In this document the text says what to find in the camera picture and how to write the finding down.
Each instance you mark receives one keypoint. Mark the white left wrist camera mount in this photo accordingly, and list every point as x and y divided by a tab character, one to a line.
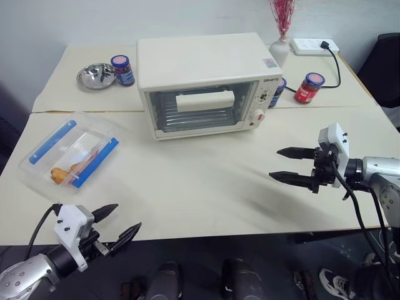
73	225

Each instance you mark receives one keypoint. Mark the white toaster oven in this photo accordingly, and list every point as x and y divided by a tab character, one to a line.
193	59

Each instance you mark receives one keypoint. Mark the white ceramic vase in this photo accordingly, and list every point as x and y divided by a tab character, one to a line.
279	51

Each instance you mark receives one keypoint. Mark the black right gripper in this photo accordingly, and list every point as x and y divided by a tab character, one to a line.
323	172

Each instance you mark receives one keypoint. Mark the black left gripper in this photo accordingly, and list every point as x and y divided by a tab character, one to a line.
92	245

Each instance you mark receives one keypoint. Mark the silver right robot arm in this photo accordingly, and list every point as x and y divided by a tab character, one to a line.
379	170

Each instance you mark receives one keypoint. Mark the white red oven knob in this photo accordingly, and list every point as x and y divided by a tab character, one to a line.
258	116

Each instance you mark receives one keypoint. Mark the black chair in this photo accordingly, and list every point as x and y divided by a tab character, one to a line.
382	72

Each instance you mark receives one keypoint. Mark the dark padded seat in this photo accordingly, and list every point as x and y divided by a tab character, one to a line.
12	125

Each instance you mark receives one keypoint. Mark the steel bowl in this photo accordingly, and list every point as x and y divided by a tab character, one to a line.
95	76

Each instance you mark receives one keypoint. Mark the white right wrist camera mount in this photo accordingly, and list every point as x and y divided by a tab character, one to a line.
339	140

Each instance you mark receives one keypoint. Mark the white power strip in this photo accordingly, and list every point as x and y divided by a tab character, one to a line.
307	47

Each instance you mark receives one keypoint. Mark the red label jar pink lid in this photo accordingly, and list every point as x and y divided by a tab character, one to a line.
307	90

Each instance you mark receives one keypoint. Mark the blue label jar dark lid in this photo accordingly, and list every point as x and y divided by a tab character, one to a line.
278	93

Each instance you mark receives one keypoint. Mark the blue label jar pink lid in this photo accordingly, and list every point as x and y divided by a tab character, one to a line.
124	73

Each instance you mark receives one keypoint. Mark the fried golden food piece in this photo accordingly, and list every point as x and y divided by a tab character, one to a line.
59	175

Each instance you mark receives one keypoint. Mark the black white sneaker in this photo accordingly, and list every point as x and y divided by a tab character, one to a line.
336	284

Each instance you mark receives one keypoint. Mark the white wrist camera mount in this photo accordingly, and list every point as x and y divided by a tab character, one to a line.
73	225
339	140

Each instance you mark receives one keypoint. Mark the clear container blue clips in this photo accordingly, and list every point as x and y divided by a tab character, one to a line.
47	147

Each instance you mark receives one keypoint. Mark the red dried flower bunch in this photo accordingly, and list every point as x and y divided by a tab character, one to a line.
283	15

